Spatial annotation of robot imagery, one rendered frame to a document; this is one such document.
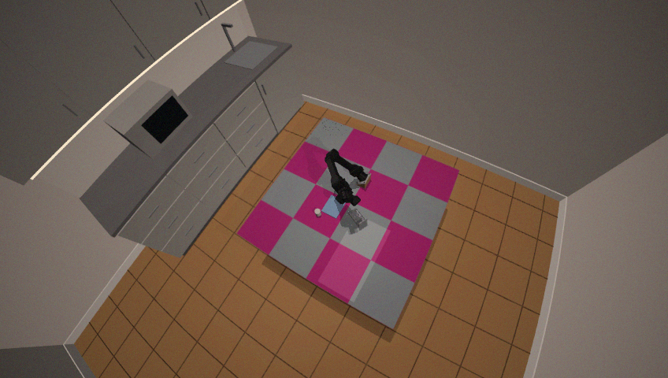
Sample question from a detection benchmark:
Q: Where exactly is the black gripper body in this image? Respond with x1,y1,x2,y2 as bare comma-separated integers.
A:
350,189,361,206

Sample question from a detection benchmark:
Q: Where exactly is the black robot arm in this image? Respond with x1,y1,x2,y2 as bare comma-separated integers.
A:
325,149,369,204

